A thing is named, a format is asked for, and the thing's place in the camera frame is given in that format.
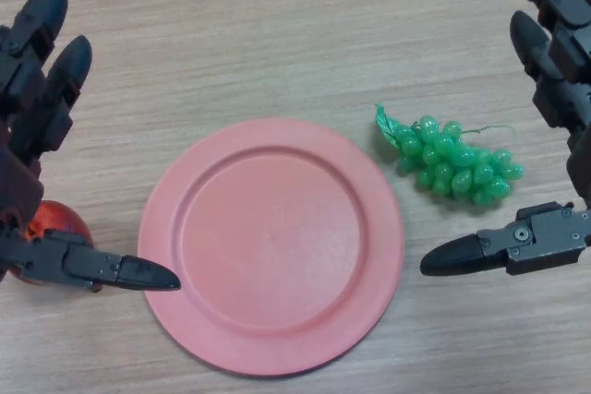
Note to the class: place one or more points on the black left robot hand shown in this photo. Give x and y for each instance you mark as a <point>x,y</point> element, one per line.
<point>27,89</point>

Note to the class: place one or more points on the pink round plate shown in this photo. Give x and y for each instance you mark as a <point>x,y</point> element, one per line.
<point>272,246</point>

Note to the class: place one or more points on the red apple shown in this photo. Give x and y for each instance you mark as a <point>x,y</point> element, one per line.
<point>64,221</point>

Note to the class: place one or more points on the green grapes bunch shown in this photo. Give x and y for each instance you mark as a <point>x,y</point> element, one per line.
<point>452,163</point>

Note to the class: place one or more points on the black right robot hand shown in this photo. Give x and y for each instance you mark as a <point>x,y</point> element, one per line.
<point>563,57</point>

